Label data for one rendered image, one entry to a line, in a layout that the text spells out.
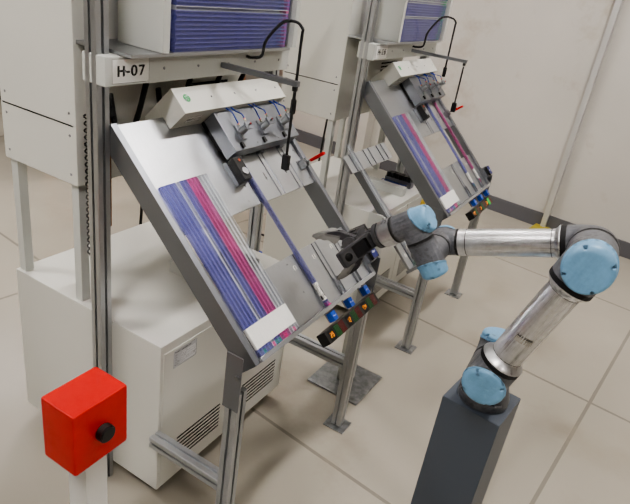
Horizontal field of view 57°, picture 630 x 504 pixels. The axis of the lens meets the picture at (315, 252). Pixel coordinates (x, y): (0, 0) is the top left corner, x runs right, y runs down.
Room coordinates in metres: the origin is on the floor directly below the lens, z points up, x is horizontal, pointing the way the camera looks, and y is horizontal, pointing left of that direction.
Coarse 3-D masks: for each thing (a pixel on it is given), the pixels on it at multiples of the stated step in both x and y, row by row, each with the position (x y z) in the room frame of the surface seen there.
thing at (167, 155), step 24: (144, 120) 1.54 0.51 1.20; (144, 144) 1.48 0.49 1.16; (168, 144) 1.54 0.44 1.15; (192, 144) 1.61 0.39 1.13; (144, 168) 1.42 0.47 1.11; (168, 168) 1.48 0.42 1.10; (192, 168) 1.54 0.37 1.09; (216, 168) 1.61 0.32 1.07; (264, 168) 1.78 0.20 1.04; (240, 192) 1.62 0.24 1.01; (264, 192) 1.70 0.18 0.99; (288, 192) 1.79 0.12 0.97
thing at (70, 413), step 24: (72, 384) 0.96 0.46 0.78; (96, 384) 0.97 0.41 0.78; (120, 384) 0.98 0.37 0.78; (48, 408) 0.89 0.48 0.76; (72, 408) 0.89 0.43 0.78; (96, 408) 0.91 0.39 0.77; (120, 408) 0.96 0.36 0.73; (48, 432) 0.90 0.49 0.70; (72, 432) 0.86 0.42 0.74; (96, 432) 0.90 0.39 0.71; (120, 432) 0.96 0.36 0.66; (48, 456) 0.90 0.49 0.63; (72, 456) 0.86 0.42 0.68; (96, 456) 0.91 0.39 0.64; (72, 480) 0.92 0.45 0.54; (96, 480) 0.93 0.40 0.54
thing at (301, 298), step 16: (320, 240) 1.73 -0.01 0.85; (288, 256) 1.57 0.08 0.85; (304, 256) 1.62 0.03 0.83; (320, 256) 1.68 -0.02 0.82; (272, 272) 1.48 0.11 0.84; (288, 272) 1.52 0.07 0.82; (304, 272) 1.57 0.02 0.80; (320, 272) 1.63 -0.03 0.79; (336, 272) 1.68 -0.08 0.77; (368, 272) 1.80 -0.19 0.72; (288, 288) 1.48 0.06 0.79; (304, 288) 1.53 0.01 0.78; (336, 288) 1.63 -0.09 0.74; (288, 304) 1.43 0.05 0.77; (304, 304) 1.48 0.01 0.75; (320, 304) 1.53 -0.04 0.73; (304, 320) 1.43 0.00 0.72
